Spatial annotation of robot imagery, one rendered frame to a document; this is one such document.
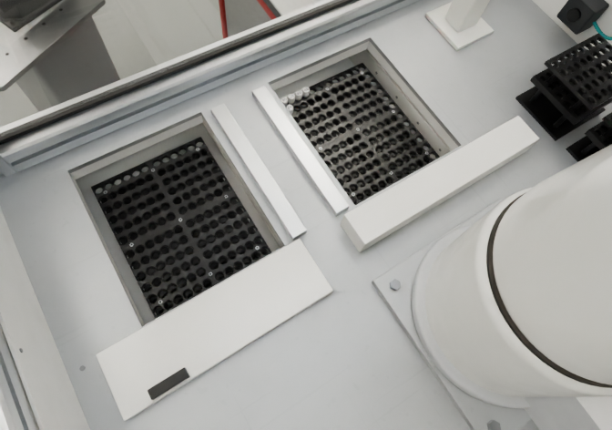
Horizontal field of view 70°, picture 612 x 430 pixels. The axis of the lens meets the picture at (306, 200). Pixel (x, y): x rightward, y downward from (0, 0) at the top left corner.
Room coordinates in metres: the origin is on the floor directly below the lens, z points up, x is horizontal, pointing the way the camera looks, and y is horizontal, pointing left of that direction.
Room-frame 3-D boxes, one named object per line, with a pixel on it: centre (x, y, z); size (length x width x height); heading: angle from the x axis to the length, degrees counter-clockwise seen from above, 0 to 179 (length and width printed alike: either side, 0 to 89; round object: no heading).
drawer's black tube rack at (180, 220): (0.20, 0.17, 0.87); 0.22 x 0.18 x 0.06; 43
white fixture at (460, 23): (0.65, -0.20, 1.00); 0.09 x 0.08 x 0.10; 43
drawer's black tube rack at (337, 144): (0.42, -0.06, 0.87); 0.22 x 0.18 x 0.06; 43
